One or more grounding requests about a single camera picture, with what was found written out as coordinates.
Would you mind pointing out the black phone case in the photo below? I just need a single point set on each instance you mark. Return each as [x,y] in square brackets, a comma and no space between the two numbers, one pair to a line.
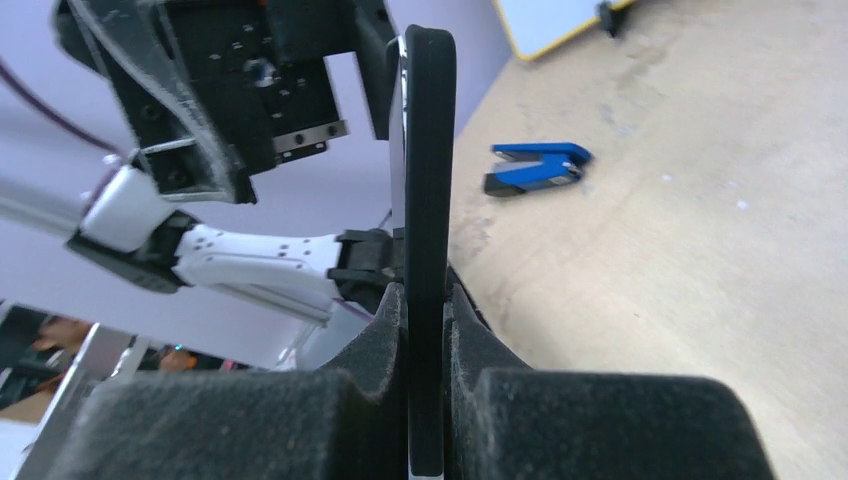
[431,77]

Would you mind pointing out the yellow framed whiteboard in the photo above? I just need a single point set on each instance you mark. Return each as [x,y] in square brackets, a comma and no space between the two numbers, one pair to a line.
[536,27]

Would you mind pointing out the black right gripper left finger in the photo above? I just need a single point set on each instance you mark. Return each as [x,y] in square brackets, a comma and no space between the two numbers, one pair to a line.
[344,420]

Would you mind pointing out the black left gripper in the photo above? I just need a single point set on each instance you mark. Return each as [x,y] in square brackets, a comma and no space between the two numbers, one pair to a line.
[216,92]

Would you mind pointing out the black smartphone white edge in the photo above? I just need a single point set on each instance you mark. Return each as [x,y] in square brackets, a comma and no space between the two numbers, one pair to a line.
[397,135]

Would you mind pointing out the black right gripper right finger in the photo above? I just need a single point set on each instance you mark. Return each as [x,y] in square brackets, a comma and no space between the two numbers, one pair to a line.
[511,421]

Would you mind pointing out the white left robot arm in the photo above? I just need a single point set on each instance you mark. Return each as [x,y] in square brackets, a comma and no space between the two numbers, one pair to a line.
[127,228]

